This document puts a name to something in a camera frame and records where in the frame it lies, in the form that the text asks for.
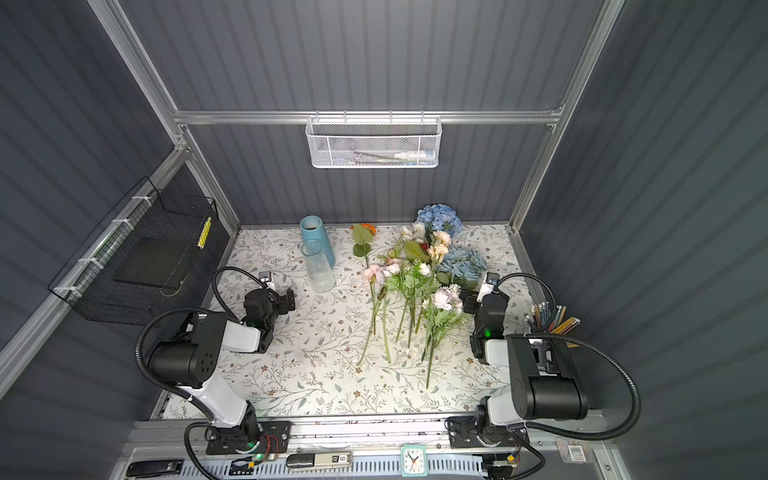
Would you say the orange gerbera flower stem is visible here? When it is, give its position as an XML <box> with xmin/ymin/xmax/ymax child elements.
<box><xmin>352</xmin><ymin>223</ymin><xmax>375</xmax><ymax>267</ymax></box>

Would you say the black wire mesh basket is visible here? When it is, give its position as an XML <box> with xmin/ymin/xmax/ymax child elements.
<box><xmin>48</xmin><ymin>177</ymin><xmax>219</xmax><ymax>325</ymax></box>

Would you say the lilac pink flower bunch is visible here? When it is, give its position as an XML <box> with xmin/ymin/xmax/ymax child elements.
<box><xmin>422</xmin><ymin>284</ymin><xmax>469</xmax><ymax>387</ymax></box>

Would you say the white flower green bunch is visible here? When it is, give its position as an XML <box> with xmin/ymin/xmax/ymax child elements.
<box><xmin>385</xmin><ymin>241</ymin><xmax>440</xmax><ymax>346</ymax></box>

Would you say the floral patterned table mat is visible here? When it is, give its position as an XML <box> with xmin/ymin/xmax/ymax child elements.
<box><xmin>209</xmin><ymin>226</ymin><xmax>509</xmax><ymax>417</ymax></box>

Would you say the small teal alarm clock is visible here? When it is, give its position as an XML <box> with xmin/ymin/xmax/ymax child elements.
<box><xmin>400</xmin><ymin>444</ymin><xmax>428</xmax><ymax>478</ymax></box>

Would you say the pink pencil cup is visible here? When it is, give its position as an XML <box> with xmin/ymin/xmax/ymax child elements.
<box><xmin>524</xmin><ymin>301</ymin><xmax>582</xmax><ymax>335</ymax></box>

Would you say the clear ribbed glass vase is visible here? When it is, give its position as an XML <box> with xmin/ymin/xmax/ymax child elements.
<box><xmin>300</xmin><ymin>240</ymin><xmax>335</xmax><ymax>293</ymax></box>

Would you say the light blue hydrangea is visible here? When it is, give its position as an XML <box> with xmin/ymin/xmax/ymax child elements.
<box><xmin>438</xmin><ymin>247</ymin><xmax>488</xmax><ymax>290</ymax></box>

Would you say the dark blue hydrangea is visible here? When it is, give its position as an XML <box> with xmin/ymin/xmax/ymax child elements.
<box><xmin>416</xmin><ymin>204</ymin><xmax>463</xmax><ymax>236</ymax></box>

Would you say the cream rose flower spray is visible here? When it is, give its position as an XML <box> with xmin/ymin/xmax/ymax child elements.
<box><xmin>399</xmin><ymin>222</ymin><xmax>452</xmax><ymax>264</ymax></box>

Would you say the white wire mesh basket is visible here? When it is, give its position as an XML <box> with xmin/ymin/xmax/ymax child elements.
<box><xmin>305</xmin><ymin>118</ymin><xmax>443</xmax><ymax>169</ymax></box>

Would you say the teal cylindrical vase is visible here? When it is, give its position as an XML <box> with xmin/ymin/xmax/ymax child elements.
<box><xmin>300</xmin><ymin>215</ymin><xmax>335</xmax><ymax>267</ymax></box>

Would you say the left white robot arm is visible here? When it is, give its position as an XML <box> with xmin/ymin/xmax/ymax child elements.
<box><xmin>134</xmin><ymin>289</ymin><xmax>296</xmax><ymax>458</ymax></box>

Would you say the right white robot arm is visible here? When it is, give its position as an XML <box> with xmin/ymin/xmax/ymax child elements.
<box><xmin>469</xmin><ymin>291</ymin><xmax>642</xmax><ymax>441</ymax></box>

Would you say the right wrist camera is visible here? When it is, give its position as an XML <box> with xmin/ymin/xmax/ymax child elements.
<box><xmin>477</xmin><ymin>272</ymin><xmax>500</xmax><ymax>303</ymax></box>

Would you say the pink rose flower stem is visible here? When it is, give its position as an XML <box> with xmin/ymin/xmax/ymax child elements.
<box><xmin>358</xmin><ymin>259</ymin><xmax>401</xmax><ymax>366</ymax></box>

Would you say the silver black device on rail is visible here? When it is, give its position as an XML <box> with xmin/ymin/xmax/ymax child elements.
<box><xmin>285</xmin><ymin>451</ymin><xmax>353</xmax><ymax>470</ymax></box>

